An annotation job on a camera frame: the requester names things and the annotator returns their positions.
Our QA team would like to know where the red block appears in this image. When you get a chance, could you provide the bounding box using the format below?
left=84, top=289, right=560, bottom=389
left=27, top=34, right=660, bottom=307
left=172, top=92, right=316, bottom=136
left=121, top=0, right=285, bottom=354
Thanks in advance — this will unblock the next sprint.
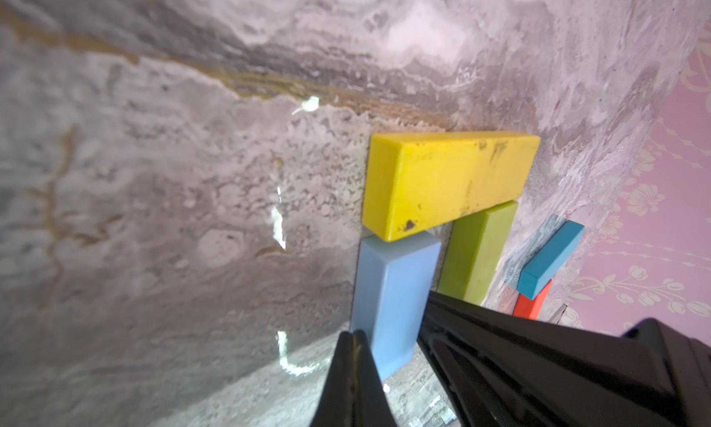
left=513, top=281, right=553, bottom=321

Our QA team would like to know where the teal block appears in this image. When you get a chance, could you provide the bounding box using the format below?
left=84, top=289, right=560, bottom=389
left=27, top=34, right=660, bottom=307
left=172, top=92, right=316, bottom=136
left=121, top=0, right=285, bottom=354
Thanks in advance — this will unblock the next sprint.
left=517, top=221, right=585, bottom=299

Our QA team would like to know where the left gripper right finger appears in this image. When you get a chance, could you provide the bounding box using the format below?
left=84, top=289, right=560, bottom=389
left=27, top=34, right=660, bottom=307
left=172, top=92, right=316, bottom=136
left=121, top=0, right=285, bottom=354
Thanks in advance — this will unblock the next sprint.
left=418, top=293, right=710, bottom=426

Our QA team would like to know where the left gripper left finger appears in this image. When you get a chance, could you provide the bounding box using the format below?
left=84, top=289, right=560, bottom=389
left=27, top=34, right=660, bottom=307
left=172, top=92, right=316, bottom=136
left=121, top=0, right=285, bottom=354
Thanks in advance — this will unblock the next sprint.
left=311, top=331, right=396, bottom=427

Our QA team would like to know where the light blue block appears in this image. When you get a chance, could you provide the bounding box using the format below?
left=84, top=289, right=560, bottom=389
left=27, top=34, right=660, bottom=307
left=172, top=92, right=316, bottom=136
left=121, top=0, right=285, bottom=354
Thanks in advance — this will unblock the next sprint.
left=350, top=232, right=442, bottom=380

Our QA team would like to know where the yellow-green long block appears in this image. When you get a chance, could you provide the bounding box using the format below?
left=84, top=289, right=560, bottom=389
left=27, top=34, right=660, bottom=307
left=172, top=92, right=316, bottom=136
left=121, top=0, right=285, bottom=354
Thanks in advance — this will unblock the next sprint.
left=362, top=131, right=541, bottom=242

